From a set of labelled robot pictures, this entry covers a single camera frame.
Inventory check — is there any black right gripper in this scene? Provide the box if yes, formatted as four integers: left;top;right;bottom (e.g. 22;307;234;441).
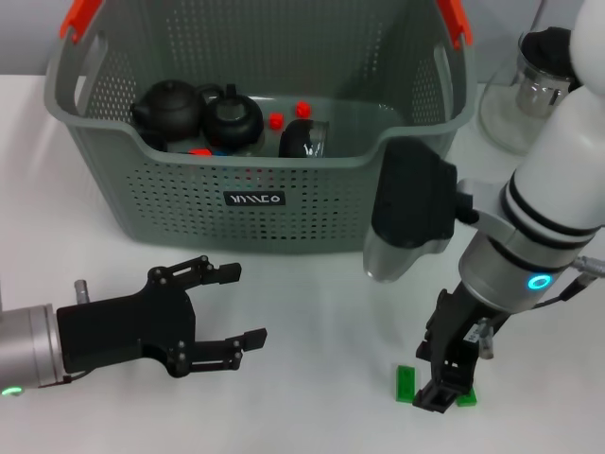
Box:
412;282;510;414

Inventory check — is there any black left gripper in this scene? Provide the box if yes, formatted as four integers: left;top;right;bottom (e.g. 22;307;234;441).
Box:
56;254;268;379

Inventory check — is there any glass teacup with black holder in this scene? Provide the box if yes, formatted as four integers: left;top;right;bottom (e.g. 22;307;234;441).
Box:
277;117;332;160
201;83;266;158

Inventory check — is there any gray perforated storage bin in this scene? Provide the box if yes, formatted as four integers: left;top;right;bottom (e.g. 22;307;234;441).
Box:
43;0;475;254

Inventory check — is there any black ceramic teapot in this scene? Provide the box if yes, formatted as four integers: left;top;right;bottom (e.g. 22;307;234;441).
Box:
130;79;209;142

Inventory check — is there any glass pitcher with black lid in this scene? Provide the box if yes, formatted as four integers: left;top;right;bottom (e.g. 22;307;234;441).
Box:
477;27;583;155

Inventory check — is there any right gripper cable connector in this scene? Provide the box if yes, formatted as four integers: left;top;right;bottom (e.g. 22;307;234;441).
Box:
475;253;605;361

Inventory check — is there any orange bin handle clip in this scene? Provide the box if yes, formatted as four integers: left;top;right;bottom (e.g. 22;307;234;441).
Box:
60;0;104;44
434;0;475;51

